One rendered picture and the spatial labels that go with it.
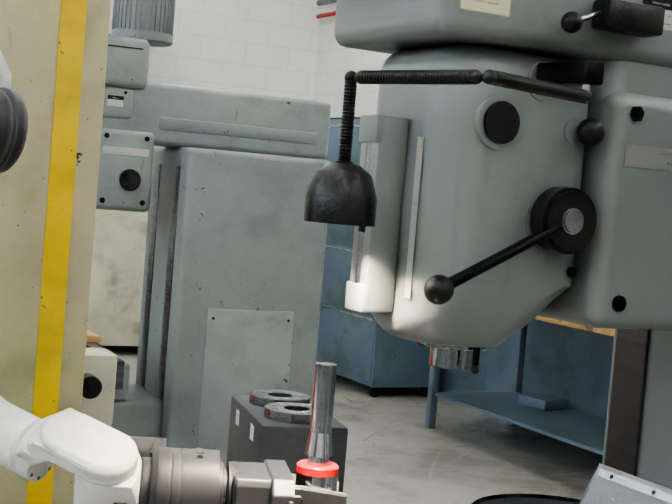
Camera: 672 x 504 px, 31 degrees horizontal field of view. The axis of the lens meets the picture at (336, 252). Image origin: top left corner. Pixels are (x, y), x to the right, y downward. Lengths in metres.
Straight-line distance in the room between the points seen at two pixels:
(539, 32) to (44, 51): 1.84
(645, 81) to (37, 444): 0.76
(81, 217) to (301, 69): 8.39
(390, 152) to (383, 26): 0.13
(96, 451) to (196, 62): 9.63
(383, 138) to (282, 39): 9.93
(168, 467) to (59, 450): 0.12
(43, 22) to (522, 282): 1.86
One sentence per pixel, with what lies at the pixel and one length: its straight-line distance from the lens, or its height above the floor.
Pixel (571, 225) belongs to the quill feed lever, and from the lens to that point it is 1.29.
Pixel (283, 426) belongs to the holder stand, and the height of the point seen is 1.15.
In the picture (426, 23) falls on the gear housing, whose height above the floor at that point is 1.64.
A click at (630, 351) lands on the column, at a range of 1.70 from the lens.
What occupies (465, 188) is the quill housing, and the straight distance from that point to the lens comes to 1.26.
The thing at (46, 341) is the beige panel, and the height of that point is 1.05.
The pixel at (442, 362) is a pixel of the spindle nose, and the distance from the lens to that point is 1.36.
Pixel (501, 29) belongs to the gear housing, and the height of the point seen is 1.64.
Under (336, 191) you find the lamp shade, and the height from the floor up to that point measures 1.47.
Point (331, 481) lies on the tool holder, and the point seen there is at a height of 1.15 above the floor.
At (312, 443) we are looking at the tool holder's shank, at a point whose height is 1.19.
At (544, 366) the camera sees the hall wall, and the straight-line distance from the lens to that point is 8.12.
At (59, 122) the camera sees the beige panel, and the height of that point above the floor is 1.57.
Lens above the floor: 1.47
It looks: 3 degrees down
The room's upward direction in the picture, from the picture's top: 5 degrees clockwise
